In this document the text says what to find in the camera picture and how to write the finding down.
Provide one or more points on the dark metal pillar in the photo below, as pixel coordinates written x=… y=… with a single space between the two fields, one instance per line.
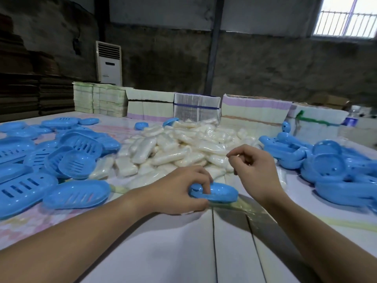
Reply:
x=213 y=44
x=101 y=17

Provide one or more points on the person's left forearm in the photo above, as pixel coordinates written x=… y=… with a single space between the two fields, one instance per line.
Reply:
x=64 y=244

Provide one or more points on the silver sheet bundle, blue band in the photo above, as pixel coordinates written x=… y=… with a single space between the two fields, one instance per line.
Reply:
x=197 y=107

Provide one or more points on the white standing air conditioner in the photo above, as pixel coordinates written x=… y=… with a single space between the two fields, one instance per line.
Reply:
x=109 y=61

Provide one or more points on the pile of blue plastic lids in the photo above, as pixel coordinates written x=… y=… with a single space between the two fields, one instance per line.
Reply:
x=330 y=167

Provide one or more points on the person's right forearm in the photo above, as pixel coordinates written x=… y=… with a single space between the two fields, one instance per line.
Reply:
x=324 y=247

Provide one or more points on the pile of blue slotted lids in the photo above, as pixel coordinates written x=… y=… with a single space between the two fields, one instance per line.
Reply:
x=44 y=173

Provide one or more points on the person's right hand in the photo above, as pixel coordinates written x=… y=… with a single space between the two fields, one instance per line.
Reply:
x=262 y=176

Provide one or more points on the row of stacked flat cartons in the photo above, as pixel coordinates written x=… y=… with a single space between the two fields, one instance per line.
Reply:
x=150 y=110

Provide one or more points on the stack of greenish paper sheets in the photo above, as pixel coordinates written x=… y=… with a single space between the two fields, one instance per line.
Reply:
x=100 y=100

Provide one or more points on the pile of white soaps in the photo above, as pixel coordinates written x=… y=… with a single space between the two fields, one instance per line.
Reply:
x=182 y=144

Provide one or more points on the white sheet stack, green mark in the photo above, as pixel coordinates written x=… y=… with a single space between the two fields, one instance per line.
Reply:
x=318 y=126

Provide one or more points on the barred window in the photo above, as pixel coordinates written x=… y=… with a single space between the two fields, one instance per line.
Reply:
x=346 y=20

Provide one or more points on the white carton stack, pink stripe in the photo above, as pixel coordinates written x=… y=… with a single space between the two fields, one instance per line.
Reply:
x=256 y=110

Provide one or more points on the person's left hand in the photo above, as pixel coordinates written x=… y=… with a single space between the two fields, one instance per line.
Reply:
x=170 y=194

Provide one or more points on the clear plastic bag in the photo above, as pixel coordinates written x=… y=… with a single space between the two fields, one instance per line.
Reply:
x=235 y=206

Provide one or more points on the blue slotted plastic base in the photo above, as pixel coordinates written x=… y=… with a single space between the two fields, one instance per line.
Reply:
x=224 y=191

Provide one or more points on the clear water bottle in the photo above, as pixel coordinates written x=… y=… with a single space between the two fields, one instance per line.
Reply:
x=350 y=122

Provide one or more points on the stacks of brown cardboard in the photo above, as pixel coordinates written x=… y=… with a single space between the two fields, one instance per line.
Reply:
x=29 y=94

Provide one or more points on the brown cardboard box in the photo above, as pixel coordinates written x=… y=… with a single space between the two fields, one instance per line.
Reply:
x=331 y=100

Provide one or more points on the blue oval plastic lid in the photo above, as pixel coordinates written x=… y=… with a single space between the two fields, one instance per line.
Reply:
x=170 y=122
x=285 y=126
x=141 y=126

